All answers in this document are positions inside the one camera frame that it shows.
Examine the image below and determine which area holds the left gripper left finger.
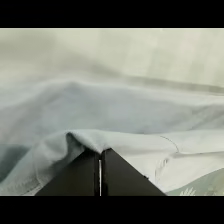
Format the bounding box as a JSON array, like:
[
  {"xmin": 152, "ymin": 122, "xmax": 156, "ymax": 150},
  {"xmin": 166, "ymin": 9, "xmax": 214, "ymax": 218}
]
[{"xmin": 35, "ymin": 149, "xmax": 101, "ymax": 196}]

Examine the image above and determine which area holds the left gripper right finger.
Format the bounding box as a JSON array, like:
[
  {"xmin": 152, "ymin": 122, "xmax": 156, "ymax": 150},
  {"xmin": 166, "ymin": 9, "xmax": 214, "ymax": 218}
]
[{"xmin": 101, "ymin": 147, "xmax": 166, "ymax": 196}]

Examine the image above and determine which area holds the light blue shirt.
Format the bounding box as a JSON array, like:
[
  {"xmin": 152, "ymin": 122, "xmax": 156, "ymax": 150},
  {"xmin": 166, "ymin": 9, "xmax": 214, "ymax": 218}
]
[{"xmin": 0, "ymin": 77, "xmax": 224, "ymax": 196}]

